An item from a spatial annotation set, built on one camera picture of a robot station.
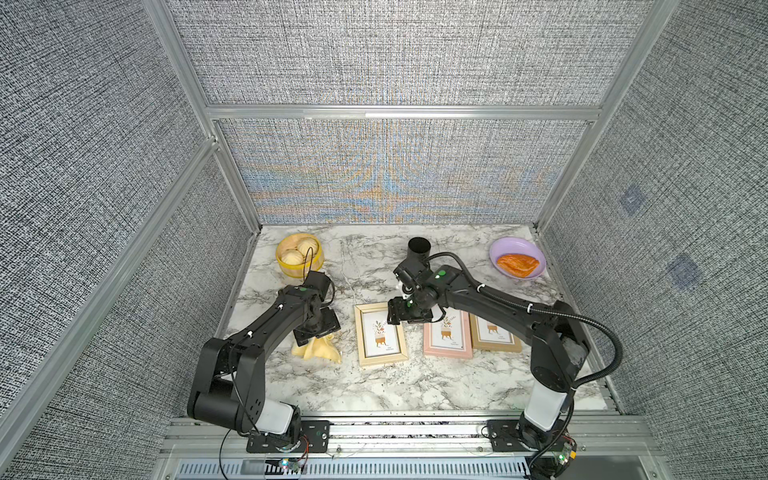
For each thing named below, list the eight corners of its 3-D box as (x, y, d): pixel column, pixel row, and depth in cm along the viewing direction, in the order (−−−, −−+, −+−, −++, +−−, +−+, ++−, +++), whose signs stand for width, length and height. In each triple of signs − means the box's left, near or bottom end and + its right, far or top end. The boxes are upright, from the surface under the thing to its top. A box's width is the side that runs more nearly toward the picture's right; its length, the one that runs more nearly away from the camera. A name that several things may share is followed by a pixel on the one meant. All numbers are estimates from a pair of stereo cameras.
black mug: (408, 267, 109) (409, 251, 102) (407, 252, 114) (408, 236, 107) (428, 267, 109) (431, 251, 102) (426, 252, 114) (429, 236, 107)
